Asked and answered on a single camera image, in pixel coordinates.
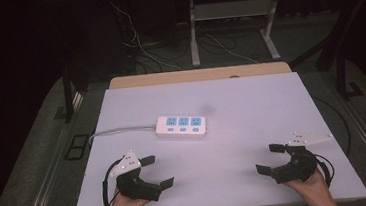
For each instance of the black floor socket frame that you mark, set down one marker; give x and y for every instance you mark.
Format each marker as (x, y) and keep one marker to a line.
(77, 146)

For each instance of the thin black metal stand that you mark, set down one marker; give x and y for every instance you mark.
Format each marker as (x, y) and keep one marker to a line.
(67, 96)

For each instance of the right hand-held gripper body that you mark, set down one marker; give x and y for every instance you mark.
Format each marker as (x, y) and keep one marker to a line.
(298, 168)

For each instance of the white table cover board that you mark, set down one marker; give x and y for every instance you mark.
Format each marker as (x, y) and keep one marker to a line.
(240, 128)

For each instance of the wooden table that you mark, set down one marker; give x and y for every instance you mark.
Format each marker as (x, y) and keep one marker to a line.
(185, 76)

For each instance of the large black metal stand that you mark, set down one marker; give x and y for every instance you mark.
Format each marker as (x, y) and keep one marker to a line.
(342, 69)

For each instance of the grey metal desk frame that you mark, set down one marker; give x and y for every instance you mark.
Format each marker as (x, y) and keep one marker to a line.
(193, 32)

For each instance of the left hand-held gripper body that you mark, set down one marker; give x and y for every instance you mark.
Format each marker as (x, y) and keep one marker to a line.
(134, 184)

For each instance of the person's right hand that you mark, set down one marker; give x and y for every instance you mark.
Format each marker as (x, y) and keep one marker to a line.
(312, 187)

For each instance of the white power strip blue sockets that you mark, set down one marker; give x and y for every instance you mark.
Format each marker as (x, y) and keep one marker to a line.
(181, 127)

